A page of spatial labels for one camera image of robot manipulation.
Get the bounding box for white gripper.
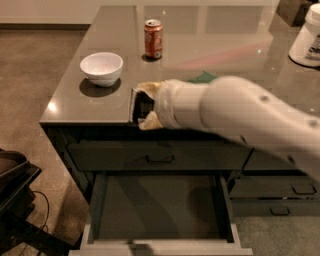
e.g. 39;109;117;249
135;79;208;130

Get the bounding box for black rxbar chocolate bar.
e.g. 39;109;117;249
129;89;154;124

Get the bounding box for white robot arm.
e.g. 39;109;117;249
134;76;320;180

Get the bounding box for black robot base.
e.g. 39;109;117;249
0;149;82;256

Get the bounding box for closed top left drawer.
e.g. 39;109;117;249
68;141;250;171

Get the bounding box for open middle drawer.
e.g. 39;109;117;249
68;175;253;256

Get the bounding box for top right drawer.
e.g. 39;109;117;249
244;150;294;171

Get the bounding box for middle right drawer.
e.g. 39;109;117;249
229;176;320;199

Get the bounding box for bottom right drawer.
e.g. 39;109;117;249
232;200;320;217

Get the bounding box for dark box on counter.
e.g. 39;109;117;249
276;0;317;27

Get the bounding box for white ceramic bowl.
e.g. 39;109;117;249
80;52;123;87

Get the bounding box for green yellow sponge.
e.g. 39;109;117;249
189;71;217;84

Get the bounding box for orange soda can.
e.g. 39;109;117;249
144;19;163;59

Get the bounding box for white plastic canister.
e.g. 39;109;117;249
289;3;320;67

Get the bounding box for black drawer handle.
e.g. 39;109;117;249
145;155;175;164

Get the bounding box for black cable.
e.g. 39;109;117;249
31;189;52;233

